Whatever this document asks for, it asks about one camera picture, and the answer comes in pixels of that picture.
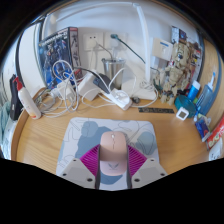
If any grey blue-patterned mouse pad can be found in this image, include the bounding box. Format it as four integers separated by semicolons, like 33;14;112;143
55;116;163;186

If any small white cube clock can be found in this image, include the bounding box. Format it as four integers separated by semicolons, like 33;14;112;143
175;106;190;121

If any teal plug cable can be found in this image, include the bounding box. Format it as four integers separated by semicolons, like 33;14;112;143
109;33;148;64

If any black ruler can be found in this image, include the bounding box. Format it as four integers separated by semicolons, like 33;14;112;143
138;106;176;114

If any green blanket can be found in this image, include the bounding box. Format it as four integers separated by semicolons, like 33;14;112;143
0;99;13;151

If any colourful printed toy box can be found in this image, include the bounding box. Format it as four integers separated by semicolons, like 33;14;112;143
171;25;203;84

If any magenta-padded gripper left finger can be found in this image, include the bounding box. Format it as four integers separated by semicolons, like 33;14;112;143
55;143;103;190

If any blue snack packet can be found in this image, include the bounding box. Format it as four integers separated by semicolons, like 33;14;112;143
194;113;212;143

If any tan robot figure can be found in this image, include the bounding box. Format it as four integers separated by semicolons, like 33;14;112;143
154;41;198;106

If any large white power adapter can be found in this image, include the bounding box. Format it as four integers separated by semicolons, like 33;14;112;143
77;71;101;102

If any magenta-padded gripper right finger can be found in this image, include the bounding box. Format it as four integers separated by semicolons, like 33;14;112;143
127;144;168;190

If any white power strip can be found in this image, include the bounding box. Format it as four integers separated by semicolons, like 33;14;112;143
103;88;133;111

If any white bottle with red cap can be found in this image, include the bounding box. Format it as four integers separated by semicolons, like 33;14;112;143
14;76;43;120

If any small blue white-capped bottle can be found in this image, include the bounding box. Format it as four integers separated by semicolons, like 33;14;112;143
187;79;202;103

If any blue robot model kit box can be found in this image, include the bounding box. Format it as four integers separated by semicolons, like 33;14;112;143
37;26;83;91

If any small white power adapter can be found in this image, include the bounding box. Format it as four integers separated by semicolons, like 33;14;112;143
56;81;76;101

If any white wall box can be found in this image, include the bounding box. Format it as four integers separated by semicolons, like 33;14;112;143
151;36;174;62

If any white desk lamp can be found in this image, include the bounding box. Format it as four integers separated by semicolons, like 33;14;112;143
49;1;158;101

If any pink computer mouse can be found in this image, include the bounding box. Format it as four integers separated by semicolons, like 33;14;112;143
98;130;129;178

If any steel cup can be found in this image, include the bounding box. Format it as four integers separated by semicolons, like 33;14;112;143
101;57;127;90

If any teal round tin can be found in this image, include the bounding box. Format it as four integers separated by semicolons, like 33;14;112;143
173;94;198;118

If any white coiled cable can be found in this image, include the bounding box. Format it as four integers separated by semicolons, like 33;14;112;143
36;59;81;118

